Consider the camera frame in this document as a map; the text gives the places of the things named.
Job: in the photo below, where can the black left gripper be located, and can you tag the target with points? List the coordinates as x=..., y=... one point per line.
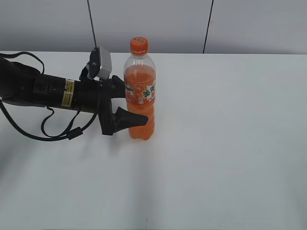
x=94, y=96

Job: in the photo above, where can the orange soda plastic bottle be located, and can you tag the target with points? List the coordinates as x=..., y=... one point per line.
x=140, y=81

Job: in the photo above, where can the orange bottle cap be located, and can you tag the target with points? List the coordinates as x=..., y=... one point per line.
x=139, y=46

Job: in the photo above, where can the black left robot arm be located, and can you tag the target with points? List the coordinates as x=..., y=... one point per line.
x=23, y=85

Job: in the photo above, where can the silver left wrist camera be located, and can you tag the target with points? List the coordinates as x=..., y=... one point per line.
x=99, y=64

